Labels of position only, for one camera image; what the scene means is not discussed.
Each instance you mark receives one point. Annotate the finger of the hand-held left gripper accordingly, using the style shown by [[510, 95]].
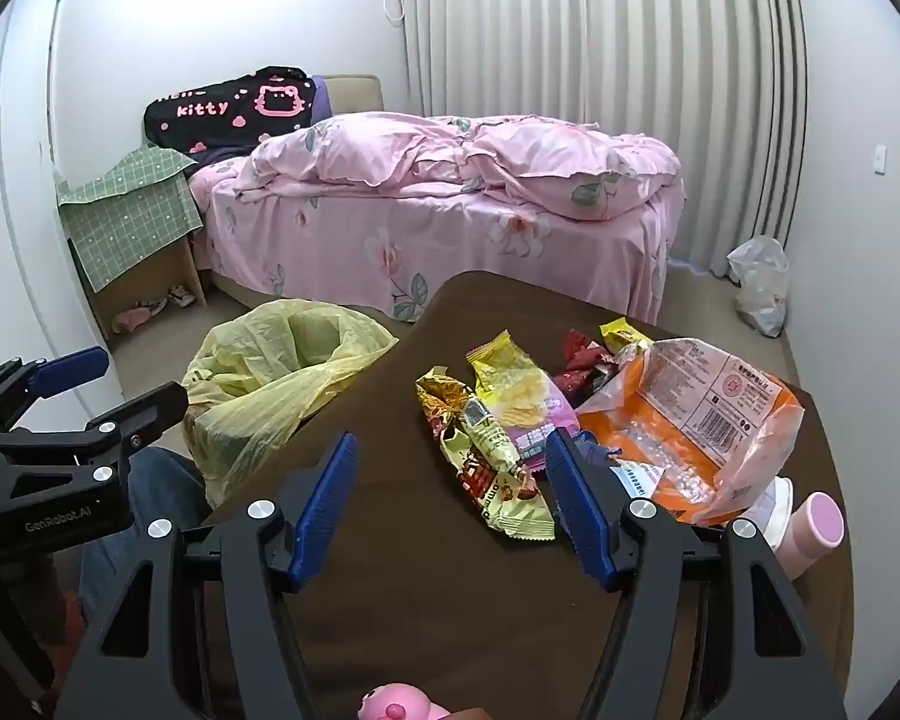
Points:
[[154, 409], [75, 369]]

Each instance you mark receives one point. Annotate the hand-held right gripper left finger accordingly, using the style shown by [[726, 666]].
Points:
[[326, 502]]

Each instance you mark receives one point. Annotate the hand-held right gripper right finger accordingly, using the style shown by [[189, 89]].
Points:
[[577, 495]]

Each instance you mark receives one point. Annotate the dark blue wrapper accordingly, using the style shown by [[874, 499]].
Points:
[[596, 451]]

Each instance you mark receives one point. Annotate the yellow wrapper red lettering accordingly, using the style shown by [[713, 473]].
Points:
[[495, 487]]

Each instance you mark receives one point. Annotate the red snack wrapper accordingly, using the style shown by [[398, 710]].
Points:
[[596, 382], [581, 349]]

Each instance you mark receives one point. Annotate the yellow plastic bag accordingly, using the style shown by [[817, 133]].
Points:
[[270, 390]]

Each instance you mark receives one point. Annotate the yellow pink chips packet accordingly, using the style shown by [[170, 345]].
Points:
[[510, 390]]

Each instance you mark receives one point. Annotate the small yellow wrapper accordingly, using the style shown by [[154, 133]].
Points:
[[621, 334]]

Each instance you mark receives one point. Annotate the orange clear plastic bag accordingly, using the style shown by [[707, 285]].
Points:
[[720, 405]]

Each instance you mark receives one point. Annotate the white snack packet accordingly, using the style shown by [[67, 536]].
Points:
[[774, 510]]

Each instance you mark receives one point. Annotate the person's jeans leg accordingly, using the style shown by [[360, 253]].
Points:
[[165, 487]]

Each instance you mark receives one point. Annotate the pink slipper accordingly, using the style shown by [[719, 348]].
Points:
[[139, 315]]

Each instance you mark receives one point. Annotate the white shoe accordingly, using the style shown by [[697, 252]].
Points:
[[180, 296]]

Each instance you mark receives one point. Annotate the green checked cloth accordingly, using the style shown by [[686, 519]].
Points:
[[127, 217]]

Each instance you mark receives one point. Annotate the pink toy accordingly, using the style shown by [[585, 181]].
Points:
[[397, 701]]

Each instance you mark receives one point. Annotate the pink capped bottle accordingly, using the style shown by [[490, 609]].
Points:
[[817, 525]]

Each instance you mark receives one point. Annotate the pink floral bed sheet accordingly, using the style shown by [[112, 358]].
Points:
[[330, 240]]

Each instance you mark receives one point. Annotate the white plastic bag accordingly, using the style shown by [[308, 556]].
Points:
[[761, 285]]

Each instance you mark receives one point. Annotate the black pink printed blanket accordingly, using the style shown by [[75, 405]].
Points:
[[217, 109]]

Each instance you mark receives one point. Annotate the purple pillow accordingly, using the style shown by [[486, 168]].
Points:
[[322, 97]]

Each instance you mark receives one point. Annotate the pink floral duvet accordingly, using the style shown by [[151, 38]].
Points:
[[420, 150]]

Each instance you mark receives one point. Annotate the beige bed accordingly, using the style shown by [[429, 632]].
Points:
[[352, 94]]

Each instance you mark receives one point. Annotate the white striped curtain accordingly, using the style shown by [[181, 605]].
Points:
[[532, 37]]

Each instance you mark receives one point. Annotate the white wall switch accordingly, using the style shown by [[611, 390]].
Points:
[[880, 159]]

